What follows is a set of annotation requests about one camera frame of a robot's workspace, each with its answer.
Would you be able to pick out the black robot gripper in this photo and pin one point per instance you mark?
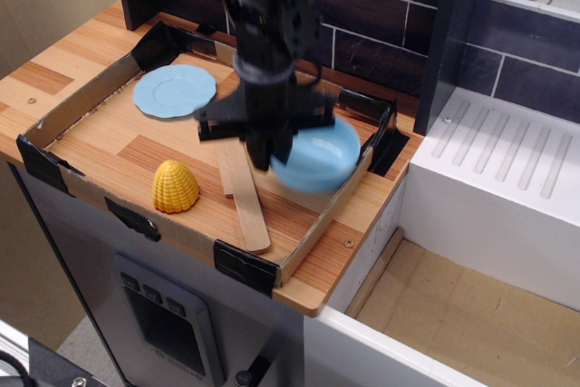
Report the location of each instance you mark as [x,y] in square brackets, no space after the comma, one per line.
[252,110]

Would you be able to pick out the light blue plastic bowl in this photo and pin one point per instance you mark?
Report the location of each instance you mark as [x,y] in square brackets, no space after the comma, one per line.
[321,159]

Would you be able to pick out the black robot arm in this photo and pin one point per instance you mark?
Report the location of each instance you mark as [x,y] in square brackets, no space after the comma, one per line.
[271,36]

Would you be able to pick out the light blue scalloped plate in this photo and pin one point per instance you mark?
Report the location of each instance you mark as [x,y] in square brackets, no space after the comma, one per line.
[174,91]

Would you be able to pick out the wooden toy knife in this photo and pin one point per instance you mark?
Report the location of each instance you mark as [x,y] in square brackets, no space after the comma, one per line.
[238,184]

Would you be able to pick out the yellow toy corn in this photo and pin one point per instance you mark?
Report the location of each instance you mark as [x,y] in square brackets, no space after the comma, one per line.
[174,188]

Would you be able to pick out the taped cardboard tray border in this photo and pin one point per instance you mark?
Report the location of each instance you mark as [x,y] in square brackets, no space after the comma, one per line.
[98,146]

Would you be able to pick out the grey toy oven front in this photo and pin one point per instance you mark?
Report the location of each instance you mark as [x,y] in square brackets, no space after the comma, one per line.
[164,317]

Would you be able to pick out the white toy sink basin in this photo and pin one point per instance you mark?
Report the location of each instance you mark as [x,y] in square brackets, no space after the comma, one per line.
[471,275]

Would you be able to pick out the dark grey vertical post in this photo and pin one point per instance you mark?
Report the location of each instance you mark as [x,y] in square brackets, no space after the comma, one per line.
[447,47]

